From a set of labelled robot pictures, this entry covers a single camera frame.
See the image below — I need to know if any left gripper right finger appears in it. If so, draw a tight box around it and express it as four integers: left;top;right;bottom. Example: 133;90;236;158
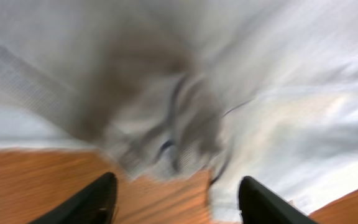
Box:
238;176;316;224

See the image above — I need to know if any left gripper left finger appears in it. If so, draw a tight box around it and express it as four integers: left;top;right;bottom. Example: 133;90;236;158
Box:
30;172;117;224

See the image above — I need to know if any light blue printed t-shirt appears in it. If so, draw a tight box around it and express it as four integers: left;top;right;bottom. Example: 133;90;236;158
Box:
0;0;358;221

